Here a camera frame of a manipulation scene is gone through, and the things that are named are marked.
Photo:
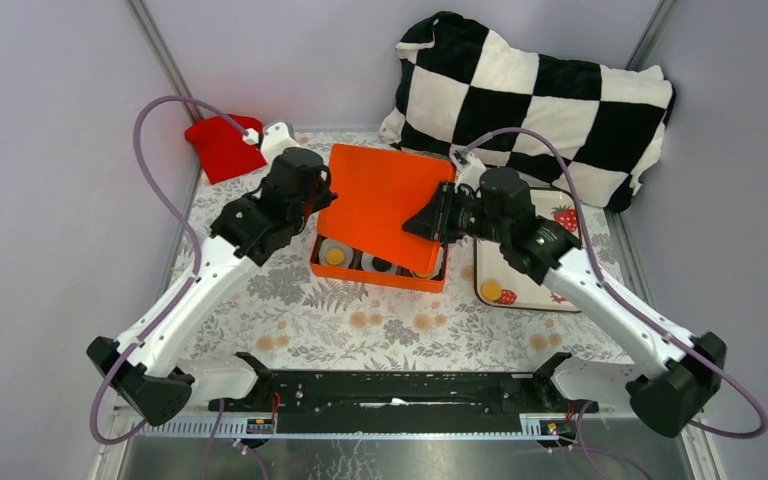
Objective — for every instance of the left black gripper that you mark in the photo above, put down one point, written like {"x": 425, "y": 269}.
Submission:
{"x": 324, "y": 195}

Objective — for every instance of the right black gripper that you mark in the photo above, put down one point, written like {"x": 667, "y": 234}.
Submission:
{"x": 433, "y": 221}

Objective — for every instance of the orange box lid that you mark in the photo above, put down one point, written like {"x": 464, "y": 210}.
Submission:
{"x": 378, "y": 190}

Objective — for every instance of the orange compartment cookie box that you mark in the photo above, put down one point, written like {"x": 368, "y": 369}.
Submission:
{"x": 403, "y": 279}

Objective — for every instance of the white strawberry tray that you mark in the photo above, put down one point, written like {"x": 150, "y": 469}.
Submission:
{"x": 519, "y": 290}

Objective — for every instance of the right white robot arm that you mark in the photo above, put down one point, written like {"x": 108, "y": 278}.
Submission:
{"x": 672, "y": 373}

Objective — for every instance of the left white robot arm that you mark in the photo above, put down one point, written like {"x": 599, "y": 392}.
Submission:
{"x": 145, "y": 362}

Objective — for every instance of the white paper cup liner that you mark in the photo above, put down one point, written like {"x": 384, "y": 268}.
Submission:
{"x": 366, "y": 266}
{"x": 431, "y": 272}
{"x": 330, "y": 243}

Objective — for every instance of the black sandwich cookie middle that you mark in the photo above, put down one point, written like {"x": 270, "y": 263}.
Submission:
{"x": 380, "y": 265}

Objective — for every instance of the red cloth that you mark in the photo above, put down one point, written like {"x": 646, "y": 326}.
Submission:
{"x": 224, "y": 152}

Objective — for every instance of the round yellow biscuit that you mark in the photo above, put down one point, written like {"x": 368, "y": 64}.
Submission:
{"x": 491, "y": 291}
{"x": 335, "y": 257}

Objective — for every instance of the floral table mat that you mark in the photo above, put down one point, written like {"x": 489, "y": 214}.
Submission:
{"x": 289, "y": 318}

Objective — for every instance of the black white checkered blanket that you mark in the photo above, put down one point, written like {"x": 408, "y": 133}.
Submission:
{"x": 568, "y": 123}

